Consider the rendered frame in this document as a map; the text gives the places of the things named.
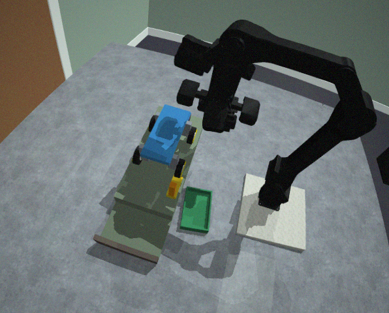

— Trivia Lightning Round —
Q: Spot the blue wheeled trolley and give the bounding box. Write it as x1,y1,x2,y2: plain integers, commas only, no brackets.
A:
132,104,197,178

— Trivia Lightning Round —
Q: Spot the green tray rim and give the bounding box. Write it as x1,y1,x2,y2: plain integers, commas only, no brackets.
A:
180,186,213,234

